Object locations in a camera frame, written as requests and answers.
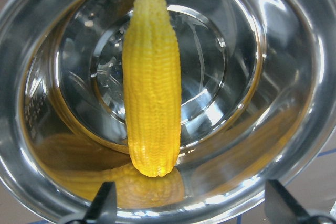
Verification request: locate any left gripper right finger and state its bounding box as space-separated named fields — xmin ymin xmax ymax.
xmin=264 ymin=179 xmax=335 ymax=224

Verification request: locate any pale green cooking pot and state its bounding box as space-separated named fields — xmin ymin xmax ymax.
xmin=1 ymin=0 xmax=335 ymax=223

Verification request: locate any yellow corn cob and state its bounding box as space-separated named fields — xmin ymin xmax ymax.
xmin=122 ymin=0 xmax=182 ymax=177

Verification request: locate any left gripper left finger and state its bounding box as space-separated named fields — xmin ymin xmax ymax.
xmin=61 ymin=181 xmax=118 ymax=224

